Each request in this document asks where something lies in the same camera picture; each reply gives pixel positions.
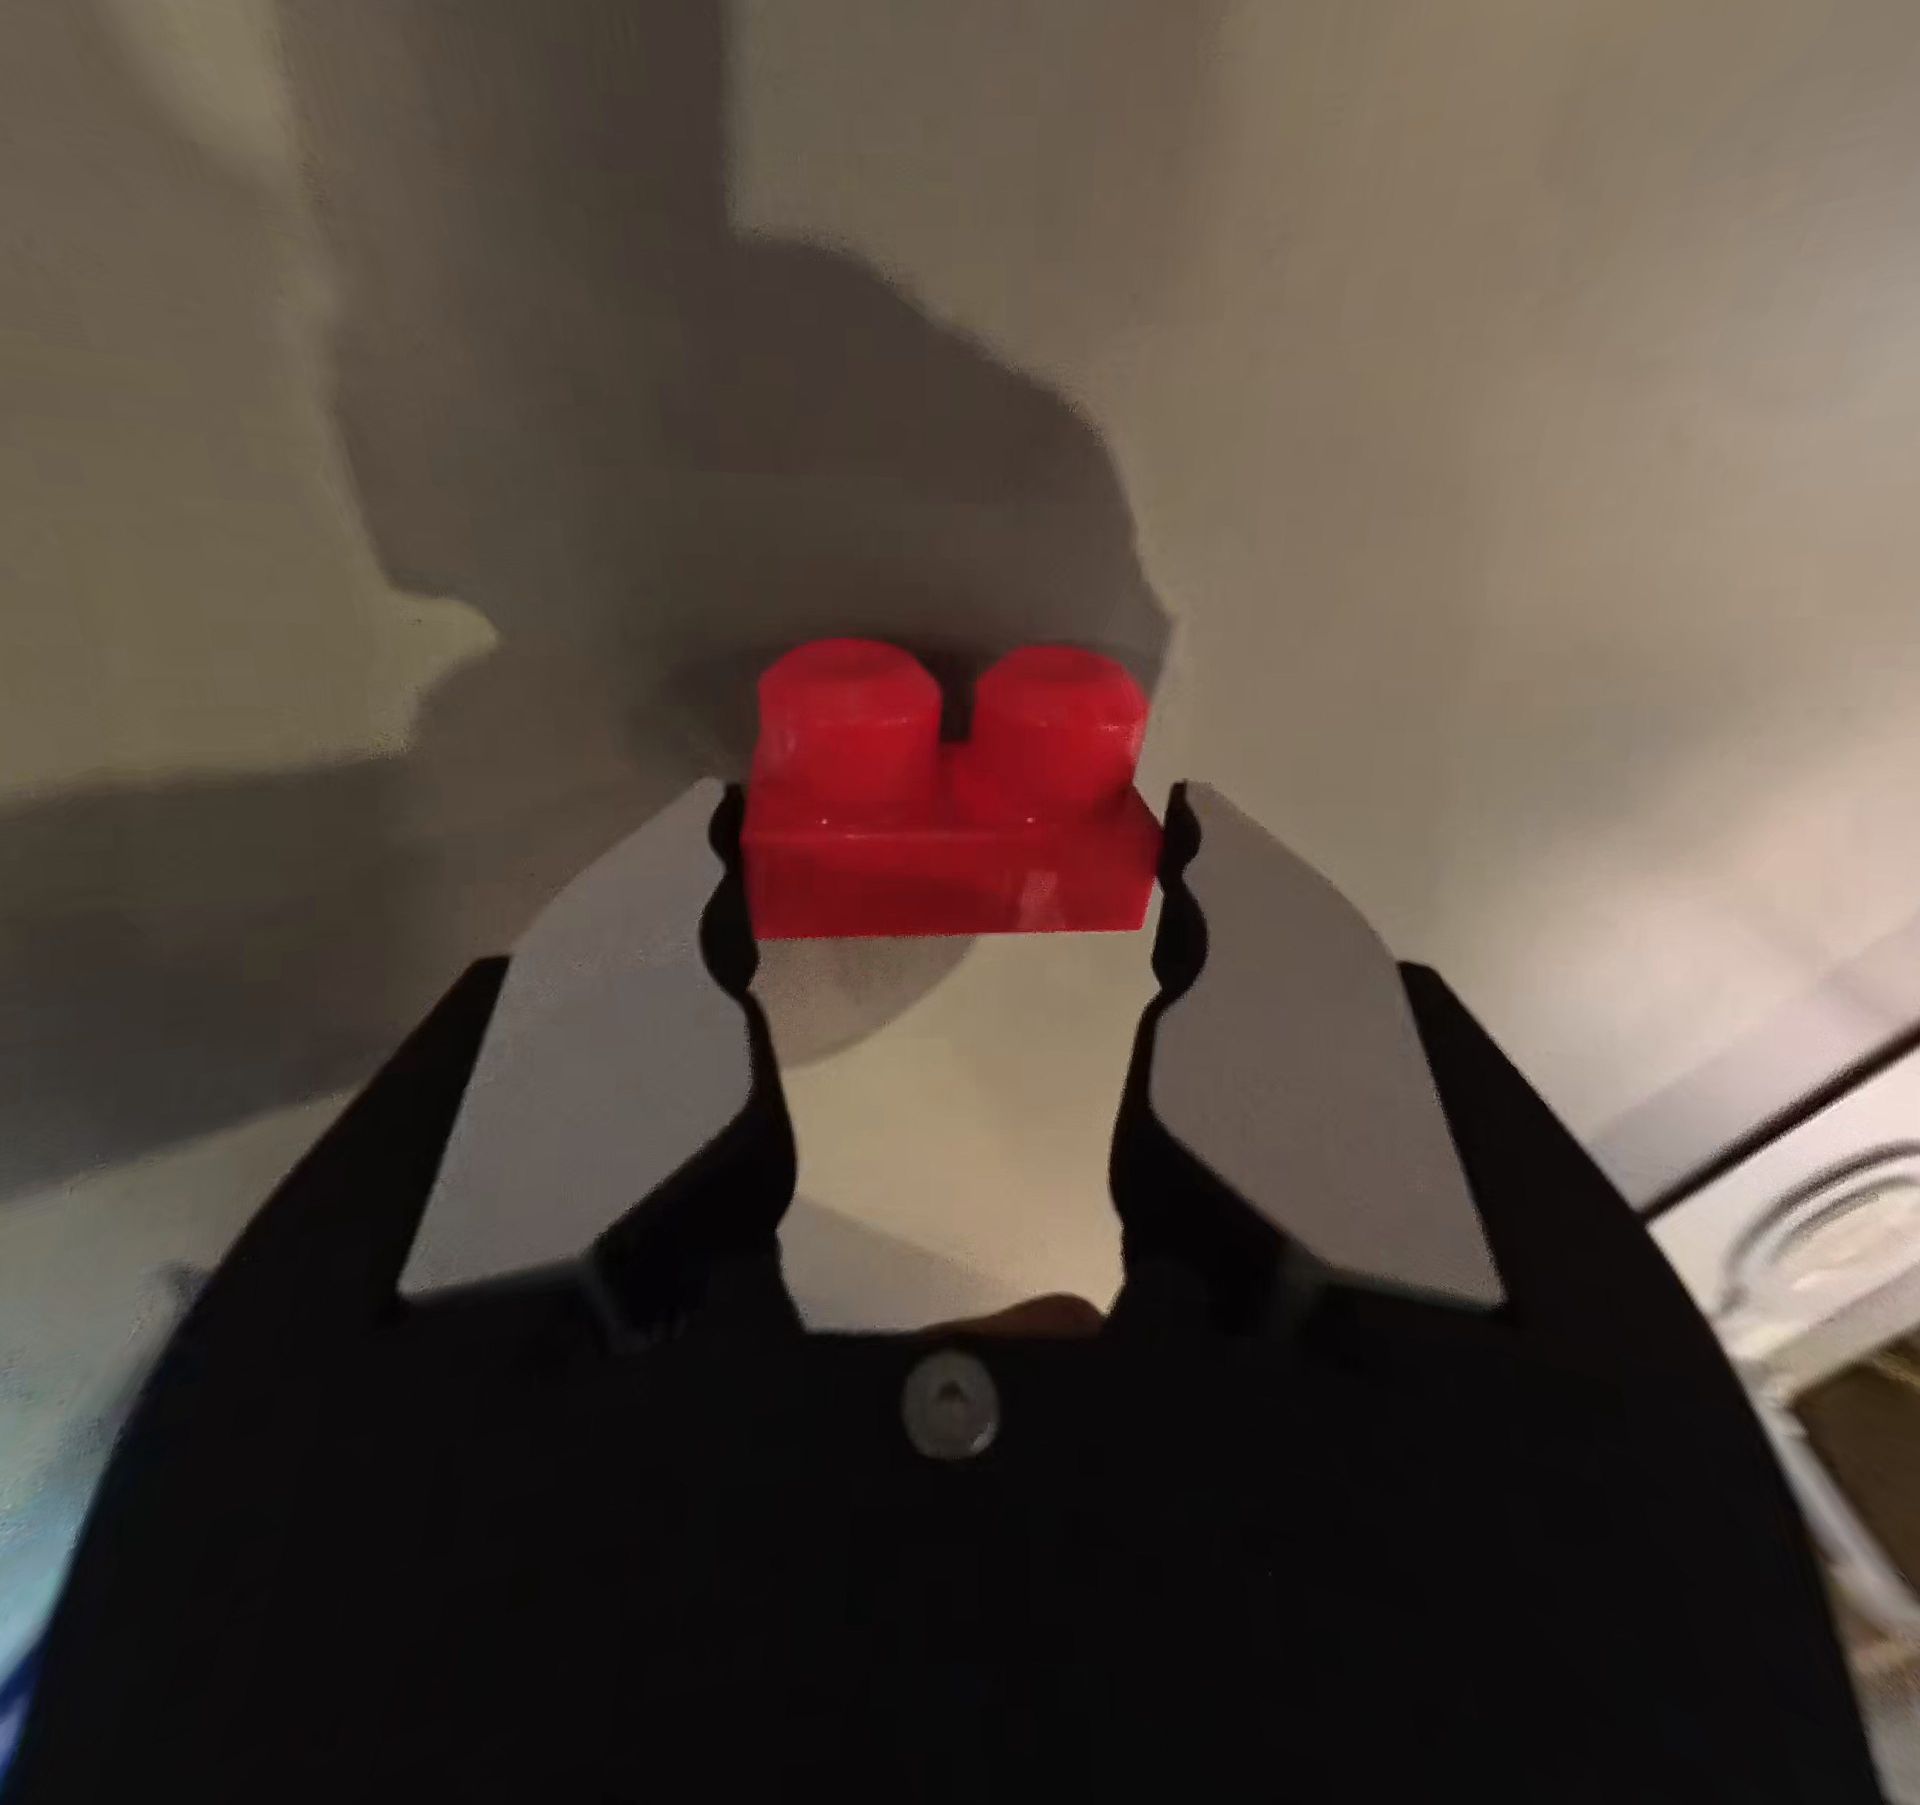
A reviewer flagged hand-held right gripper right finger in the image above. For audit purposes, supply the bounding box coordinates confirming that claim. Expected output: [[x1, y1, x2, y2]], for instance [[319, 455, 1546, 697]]
[[1110, 779, 1508, 1341]]

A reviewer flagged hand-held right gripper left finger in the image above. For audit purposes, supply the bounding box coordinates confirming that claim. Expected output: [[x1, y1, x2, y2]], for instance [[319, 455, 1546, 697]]
[[394, 779, 796, 1337]]

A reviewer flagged red two-stud toy block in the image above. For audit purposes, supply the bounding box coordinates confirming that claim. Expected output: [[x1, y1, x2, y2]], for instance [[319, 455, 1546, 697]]
[[745, 637, 1166, 941]]

